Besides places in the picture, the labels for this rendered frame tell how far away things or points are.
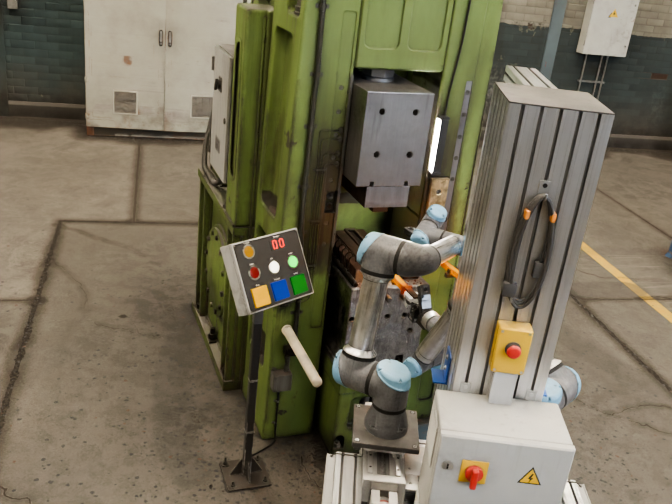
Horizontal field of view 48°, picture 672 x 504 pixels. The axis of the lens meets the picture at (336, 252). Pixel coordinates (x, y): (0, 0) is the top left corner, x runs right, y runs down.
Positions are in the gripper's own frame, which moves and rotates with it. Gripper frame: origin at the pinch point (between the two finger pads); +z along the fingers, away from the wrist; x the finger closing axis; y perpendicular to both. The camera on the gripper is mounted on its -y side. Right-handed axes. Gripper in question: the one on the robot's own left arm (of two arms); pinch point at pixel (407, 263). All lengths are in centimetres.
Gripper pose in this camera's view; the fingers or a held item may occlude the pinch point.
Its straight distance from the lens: 315.8
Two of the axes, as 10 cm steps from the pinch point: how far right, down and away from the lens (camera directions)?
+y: 2.5, 7.8, -5.7
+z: -2.4, 6.2, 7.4
